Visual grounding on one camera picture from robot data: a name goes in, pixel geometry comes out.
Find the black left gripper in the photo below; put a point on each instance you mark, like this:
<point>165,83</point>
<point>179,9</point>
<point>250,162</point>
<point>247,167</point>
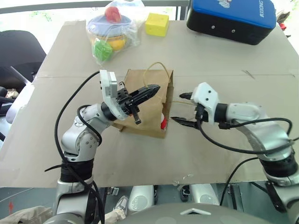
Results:
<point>125,102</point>

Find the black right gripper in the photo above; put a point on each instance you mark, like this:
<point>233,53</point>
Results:
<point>201,113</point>

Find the brown paper bag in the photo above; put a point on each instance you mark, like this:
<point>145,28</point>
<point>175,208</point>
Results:
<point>149,116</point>

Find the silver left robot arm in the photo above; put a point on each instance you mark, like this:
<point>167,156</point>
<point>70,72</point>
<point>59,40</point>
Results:
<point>79,140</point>

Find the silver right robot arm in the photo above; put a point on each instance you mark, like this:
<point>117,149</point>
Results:
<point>264,133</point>

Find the red and white plush toy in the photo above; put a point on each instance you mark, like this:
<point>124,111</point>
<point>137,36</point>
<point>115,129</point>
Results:
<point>164,123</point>

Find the clear plastic bag of toys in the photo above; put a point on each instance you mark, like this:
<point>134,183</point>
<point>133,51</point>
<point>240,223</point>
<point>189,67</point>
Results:
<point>112,30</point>

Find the yellow cheese cube toy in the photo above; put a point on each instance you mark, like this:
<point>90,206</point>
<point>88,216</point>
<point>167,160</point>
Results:
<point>157,24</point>

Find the white rounded robot leg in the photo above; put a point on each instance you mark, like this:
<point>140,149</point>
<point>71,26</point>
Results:
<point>140,198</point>
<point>205,194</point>

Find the blue and black case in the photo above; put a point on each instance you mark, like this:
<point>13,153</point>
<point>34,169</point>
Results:
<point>231,21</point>

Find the silver robot torso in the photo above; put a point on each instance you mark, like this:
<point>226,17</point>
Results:
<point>163,214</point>

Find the white grey shoe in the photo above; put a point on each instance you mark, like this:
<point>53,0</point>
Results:
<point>121,205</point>

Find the grey metal railing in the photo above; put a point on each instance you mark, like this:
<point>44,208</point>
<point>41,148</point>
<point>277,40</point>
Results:
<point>70,6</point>

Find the black office chair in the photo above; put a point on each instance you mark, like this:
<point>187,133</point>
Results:
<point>18,51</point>

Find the beige cloth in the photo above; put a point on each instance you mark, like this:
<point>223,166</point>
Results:
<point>25,215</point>

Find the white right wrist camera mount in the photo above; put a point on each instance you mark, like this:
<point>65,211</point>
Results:
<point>206,98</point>

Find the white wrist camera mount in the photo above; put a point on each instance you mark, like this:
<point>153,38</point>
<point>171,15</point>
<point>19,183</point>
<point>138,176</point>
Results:
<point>206,98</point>
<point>108,93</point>

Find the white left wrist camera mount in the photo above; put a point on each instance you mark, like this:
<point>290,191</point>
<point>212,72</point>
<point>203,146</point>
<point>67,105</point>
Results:
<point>108,93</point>

